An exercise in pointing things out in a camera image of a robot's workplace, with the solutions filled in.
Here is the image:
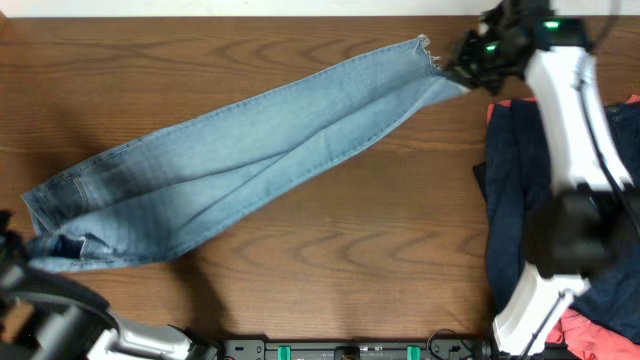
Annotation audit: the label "light blue denim jeans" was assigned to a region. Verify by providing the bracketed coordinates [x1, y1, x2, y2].
[24, 36, 463, 272]

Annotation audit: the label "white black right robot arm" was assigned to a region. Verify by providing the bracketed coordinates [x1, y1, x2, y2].
[446, 0, 639, 359]

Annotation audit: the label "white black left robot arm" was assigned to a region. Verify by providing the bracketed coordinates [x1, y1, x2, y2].
[1, 210, 222, 360]

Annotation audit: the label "dark navy garment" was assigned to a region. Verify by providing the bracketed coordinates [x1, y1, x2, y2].
[482, 98, 640, 344]

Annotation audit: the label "red pink garment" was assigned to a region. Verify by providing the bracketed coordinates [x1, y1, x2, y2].
[485, 93, 640, 360]

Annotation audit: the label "black rail with green clips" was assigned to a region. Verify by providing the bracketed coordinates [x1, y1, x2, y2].
[218, 336, 492, 360]

